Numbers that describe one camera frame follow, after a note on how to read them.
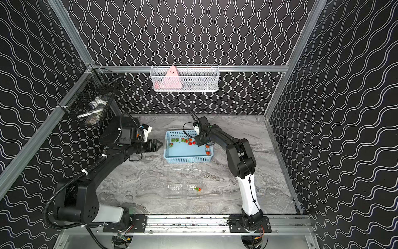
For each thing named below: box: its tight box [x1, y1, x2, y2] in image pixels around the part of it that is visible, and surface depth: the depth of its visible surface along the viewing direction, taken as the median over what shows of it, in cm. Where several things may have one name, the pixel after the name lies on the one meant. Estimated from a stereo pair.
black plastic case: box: [98, 114, 123, 148], surface depth 103 cm
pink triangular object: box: [159, 65, 182, 89], surface depth 92 cm
